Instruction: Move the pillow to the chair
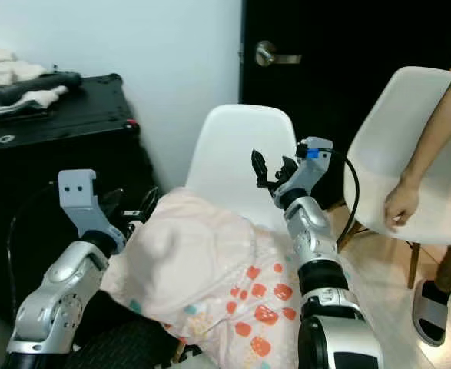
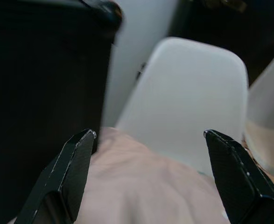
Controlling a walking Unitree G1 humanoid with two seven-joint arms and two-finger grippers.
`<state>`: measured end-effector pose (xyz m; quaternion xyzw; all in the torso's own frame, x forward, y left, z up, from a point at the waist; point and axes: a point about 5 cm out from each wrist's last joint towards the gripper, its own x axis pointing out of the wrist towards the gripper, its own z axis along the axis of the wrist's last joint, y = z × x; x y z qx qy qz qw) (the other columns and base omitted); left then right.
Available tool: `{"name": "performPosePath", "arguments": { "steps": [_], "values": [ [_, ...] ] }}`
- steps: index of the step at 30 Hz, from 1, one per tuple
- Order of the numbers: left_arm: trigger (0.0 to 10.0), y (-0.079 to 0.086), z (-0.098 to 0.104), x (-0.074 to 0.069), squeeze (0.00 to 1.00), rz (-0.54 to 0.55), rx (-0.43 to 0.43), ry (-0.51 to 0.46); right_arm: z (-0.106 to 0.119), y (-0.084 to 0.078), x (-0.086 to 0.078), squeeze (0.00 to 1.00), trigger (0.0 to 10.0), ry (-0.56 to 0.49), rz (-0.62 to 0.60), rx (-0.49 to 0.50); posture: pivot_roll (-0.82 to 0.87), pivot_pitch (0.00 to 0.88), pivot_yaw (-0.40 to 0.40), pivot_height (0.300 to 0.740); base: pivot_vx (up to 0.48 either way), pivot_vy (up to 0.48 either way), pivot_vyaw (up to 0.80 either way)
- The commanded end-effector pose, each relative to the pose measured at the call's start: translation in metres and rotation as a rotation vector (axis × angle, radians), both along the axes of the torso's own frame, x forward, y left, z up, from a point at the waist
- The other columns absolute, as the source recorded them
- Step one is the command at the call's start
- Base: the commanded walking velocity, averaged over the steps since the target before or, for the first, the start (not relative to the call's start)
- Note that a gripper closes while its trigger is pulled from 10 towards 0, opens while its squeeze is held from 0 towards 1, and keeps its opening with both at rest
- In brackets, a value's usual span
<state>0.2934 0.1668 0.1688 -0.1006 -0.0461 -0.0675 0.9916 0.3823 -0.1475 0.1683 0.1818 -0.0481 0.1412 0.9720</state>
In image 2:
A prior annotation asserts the dark wooden furniture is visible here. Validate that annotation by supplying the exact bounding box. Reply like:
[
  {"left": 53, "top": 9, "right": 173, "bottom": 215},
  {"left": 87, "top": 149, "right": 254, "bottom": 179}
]
[{"left": 168, "top": 0, "right": 274, "bottom": 86}]

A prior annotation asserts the white plastic chair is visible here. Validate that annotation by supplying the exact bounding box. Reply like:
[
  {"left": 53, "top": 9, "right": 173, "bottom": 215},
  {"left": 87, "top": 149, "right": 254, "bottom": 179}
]
[
  {"left": 243, "top": 43, "right": 274, "bottom": 182},
  {"left": 115, "top": 36, "right": 249, "bottom": 178}
]

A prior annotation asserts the large black cabinet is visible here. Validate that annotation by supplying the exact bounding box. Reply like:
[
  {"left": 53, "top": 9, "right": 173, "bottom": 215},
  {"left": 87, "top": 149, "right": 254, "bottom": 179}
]
[{"left": 0, "top": 0, "right": 124, "bottom": 224}]

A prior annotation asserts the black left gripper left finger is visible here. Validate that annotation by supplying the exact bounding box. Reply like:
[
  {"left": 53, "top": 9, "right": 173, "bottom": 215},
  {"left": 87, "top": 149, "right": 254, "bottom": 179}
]
[{"left": 14, "top": 128, "right": 97, "bottom": 224}]

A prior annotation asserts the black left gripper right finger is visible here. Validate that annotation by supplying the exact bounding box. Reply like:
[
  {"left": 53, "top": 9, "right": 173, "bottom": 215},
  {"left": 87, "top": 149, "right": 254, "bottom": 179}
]
[{"left": 204, "top": 129, "right": 274, "bottom": 224}]

